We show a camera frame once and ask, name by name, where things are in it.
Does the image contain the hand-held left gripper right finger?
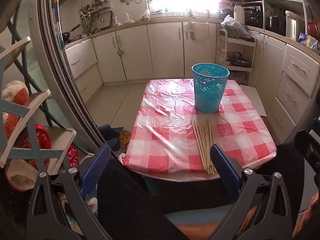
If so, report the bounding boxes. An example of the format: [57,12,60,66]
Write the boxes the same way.
[209,144,300,240]

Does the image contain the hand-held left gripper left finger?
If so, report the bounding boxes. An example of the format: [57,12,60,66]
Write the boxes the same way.
[26,144,112,240]

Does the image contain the bundle of wooden chopsticks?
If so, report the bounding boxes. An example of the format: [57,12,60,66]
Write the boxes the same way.
[190,118,217,175]

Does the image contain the teal perforated plastic basket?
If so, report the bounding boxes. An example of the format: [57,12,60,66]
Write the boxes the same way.
[191,63,230,114]

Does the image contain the person's right hand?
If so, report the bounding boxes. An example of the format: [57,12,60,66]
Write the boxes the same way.
[292,192,320,237]

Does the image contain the red patterned plush slipper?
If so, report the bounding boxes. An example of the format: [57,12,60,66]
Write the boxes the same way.
[66,145,80,168]
[24,124,52,165]

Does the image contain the dark blue slipper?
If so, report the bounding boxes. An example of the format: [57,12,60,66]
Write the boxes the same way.
[96,124,123,153]

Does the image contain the yellow patterned slipper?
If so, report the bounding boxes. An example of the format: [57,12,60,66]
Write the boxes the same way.
[119,130,132,152]

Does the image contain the cream three-drawer base cabinet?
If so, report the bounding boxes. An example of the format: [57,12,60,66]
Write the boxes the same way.
[265,44,320,140]

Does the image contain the pink checkered plastic tablecloth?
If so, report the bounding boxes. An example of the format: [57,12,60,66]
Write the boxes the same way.
[118,79,277,182]

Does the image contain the white flat board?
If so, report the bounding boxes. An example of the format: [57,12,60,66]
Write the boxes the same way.
[239,85,267,117]

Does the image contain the cream tall-door base cabinet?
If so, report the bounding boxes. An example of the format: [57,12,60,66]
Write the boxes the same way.
[255,31,287,98]

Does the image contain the beige fluffy slipper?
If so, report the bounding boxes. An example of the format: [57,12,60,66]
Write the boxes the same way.
[5,159,38,193]

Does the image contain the white blue folding shelf rack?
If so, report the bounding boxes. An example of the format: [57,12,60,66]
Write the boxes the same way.
[0,0,77,175]

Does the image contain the blue cardboard box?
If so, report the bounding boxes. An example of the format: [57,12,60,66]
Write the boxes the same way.
[297,32,312,47]

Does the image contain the cream two-drawer base cabinet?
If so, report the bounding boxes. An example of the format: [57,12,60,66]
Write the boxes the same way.
[64,39,104,105]

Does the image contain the red pan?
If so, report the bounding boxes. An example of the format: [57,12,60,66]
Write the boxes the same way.
[307,21,320,39]

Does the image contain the dark cooking pot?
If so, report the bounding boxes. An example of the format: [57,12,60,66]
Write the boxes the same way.
[226,52,252,68]

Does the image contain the white electric kettle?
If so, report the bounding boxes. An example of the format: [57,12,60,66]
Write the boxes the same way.
[285,10,306,42]

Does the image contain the white trolley shelf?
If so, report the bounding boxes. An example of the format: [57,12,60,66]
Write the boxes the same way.
[218,29,257,85]

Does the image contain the black round cooker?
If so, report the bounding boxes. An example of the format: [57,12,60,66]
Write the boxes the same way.
[265,16,287,37]

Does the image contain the red white plush slipper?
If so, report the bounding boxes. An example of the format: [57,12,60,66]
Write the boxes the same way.
[1,80,30,140]

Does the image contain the black countertop oven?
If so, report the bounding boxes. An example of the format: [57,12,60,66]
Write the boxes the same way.
[244,1,263,29]

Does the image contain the white counter shelf rack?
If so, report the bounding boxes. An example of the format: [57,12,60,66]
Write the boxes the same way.
[261,0,315,40]

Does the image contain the plastic bag of vegetables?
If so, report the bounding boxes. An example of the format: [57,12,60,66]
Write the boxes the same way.
[220,15,250,39]

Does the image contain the cream door base cabinets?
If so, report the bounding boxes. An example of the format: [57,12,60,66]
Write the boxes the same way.
[90,20,223,83]

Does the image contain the white thermos jug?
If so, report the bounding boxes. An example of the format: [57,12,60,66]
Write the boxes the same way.
[234,4,245,25]

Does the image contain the black frying pan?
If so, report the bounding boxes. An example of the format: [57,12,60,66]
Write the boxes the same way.
[61,24,82,43]

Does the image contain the white hanging bag holder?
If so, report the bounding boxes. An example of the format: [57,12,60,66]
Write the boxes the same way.
[186,21,212,42]

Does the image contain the pink container stack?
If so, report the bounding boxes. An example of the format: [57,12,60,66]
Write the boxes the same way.
[218,1,235,14]

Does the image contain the wall utensil rack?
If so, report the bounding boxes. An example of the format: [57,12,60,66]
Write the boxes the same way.
[78,0,112,34]

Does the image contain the mop with orange blue handle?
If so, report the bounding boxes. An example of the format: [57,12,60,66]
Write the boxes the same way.
[52,0,66,49]

